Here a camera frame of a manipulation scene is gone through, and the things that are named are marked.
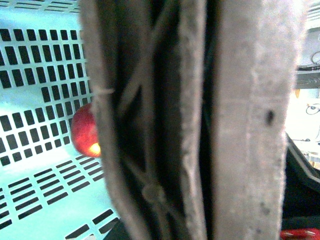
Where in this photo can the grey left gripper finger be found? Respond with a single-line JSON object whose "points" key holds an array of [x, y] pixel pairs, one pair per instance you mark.
{"points": [[258, 46]]}

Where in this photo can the red apple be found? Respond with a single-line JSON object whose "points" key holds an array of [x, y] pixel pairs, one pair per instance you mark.
{"points": [[84, 134]]}

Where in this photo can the light blue plastic basket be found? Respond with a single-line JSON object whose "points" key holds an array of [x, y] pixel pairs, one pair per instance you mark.
{"points": [[48, 190]]}

